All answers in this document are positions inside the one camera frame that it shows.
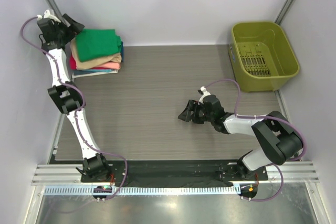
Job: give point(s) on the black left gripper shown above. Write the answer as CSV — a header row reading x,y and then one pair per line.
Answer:
x,y
74,29

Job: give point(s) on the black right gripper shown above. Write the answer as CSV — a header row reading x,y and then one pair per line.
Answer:
x,y
193,105

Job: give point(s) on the green t-shirt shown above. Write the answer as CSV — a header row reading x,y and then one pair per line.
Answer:
x,y
96,43

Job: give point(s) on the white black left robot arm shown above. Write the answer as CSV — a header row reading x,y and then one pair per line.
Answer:
x,y
64,93

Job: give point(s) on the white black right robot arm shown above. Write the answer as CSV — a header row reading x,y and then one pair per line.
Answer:
x,y
277,139

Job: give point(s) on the magenta folded t-shirt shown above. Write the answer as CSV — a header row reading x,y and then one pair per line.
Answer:
x,y
72,63

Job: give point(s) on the teal folded t-shirt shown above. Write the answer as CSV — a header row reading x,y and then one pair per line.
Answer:
x,y
103,65

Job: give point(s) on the beige folded t-shirt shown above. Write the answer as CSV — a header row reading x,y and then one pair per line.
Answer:
x,y
92,63

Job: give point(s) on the pink folded t-shirt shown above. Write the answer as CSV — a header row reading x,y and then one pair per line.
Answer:
x,y
109,65

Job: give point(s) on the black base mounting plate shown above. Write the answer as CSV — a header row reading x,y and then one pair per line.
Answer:
x,y
188,174

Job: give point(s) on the olive green plastic basket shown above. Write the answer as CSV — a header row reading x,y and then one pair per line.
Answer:
x,y
261,56

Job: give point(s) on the slotted cable duct rail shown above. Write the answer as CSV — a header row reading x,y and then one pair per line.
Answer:
x,y
95,190

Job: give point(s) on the aluminium frame rail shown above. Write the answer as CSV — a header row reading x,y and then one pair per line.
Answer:
x,y
293,172

